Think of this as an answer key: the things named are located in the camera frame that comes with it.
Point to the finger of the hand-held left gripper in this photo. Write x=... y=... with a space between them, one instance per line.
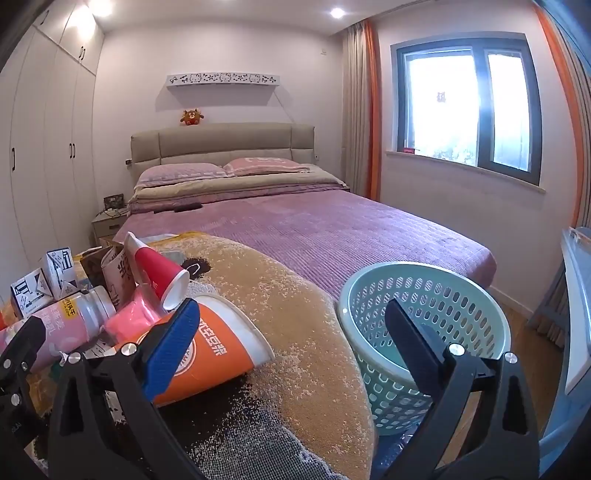
x=25 y=339

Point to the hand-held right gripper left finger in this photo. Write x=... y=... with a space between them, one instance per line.
x=170 y=347

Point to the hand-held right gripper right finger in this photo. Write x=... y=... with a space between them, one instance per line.
x=412 y=344

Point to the pink bottle with white cap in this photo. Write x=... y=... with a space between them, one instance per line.
x=60 y=323

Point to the orange paper cup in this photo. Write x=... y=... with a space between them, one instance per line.
x=221 y=350

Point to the teal plastic basket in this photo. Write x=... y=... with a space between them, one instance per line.
x=392 y=286

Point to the red paper cup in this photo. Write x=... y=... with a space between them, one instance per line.
x=157 y=272

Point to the white printed carton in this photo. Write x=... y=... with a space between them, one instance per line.
x=57 y=270
x=30 y=295

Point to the pink plastic pouch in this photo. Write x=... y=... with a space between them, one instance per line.
x=129 y=318

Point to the grey plastic wrapper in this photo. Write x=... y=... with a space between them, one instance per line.
x=171 y=256

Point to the bed with purple cover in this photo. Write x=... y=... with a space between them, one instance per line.
x=346 y=230

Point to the white nightstand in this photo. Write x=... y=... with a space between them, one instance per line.
x=104 y=226

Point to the white furniture piece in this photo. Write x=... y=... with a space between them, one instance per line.
x=577 y=314

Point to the pink pillow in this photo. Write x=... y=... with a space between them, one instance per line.
x=180 y=174
x=265 y=166

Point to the beige folded quilt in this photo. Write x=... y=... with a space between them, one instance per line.
x=240 y=187

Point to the white wardrobe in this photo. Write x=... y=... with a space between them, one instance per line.
x=46 y=161

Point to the beige upholstered headboard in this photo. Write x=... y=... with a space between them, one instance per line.
x=221 y=141

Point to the orange plush toy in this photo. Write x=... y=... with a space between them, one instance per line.
x=192 y=117

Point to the beige and orange curtain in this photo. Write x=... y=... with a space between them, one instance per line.
x=364 y=115
x=570 y=92

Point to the dark framed window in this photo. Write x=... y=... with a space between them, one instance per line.
x=480 y=106

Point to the round ceiling light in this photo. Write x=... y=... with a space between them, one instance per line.
x=337 y=13

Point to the white wall shelf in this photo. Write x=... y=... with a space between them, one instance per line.
x=221 y=79

